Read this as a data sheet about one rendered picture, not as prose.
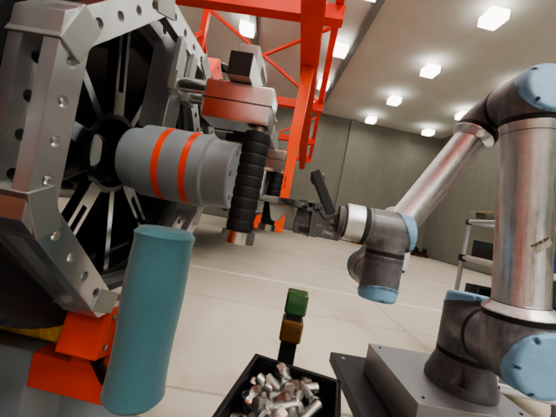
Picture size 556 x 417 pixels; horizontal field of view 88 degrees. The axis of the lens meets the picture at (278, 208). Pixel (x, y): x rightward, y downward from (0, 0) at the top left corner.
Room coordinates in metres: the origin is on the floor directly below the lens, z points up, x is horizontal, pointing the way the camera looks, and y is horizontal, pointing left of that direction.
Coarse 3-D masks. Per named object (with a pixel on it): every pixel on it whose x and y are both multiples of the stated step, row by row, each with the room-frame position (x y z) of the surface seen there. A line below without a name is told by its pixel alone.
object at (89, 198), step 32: (128, 32) 0.54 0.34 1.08; (0, 64) 0.33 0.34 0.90; (96, 64) 0.68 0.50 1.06; (128, 64) 0.66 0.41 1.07; (96, 96) 0.49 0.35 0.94; (128, 96) 0.74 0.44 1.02; (96, 128) 0.51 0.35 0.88; (128, 128) 0.60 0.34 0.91; (96, 192) 0.54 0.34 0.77; (128, 192) 0.64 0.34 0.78; (96, 224) 0.74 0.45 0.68; (128, 224) 0.75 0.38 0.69; (96, 256) 0.60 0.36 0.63; (128, 256) 0.66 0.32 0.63
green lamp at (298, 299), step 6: (288, 294) 0.52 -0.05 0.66; (294, 294) 0.52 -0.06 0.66; (300, 294) 0.52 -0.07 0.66; (306, 294) 0.53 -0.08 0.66; (288, 300) 0.52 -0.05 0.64; (294, 300) 0.52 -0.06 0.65; (300, 300) 0.52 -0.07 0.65; (306, 300) 0.52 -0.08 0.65; (288, 306) 0.52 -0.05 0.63; (294, 306) 0.52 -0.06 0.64; (300, 306) 0.52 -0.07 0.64; (306, 306) 0.52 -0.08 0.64; (288, 312) 0.52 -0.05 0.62; (294, 312) 0.52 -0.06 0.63; (300, 312) 0.52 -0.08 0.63
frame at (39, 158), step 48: (48, 0) 0.32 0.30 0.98; (96, 0) 0.34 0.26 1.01; (144, 0) 0.41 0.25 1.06; (48, 48) 0.30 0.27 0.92; (192, 48) 0.58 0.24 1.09; (0, 96) 0.30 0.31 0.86; (48, 96) 0.30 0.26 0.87; (0, 144) 0.30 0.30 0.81; (48, 144) 0.31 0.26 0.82; (0, 192) 0.30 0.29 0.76; (48, 192) 0.32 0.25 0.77; (0, 240) 0.33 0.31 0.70; (48, 240) 0.33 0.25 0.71; (48, 288) 0.41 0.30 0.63; (96, 288) 0.44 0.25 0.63
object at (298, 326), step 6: (282, 318) 0.54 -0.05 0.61; (282, 324) 0.52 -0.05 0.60; (288, 324) 0.52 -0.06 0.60; (294, 324) 0.52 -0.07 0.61; (300, 324) 0.52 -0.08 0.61; (282, 330) 0.52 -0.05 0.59; (288, 330) 0.52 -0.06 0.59; (294, 330) 0.52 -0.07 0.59; (300, 330) 0.52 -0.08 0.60; (282, 336) 0.52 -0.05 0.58; (288, 336) 0.52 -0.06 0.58; (294, 336) 0.52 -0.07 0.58; (300, 336) 0.52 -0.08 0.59; (288, 342) 0.52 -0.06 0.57; (294, 342) 0.52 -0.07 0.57
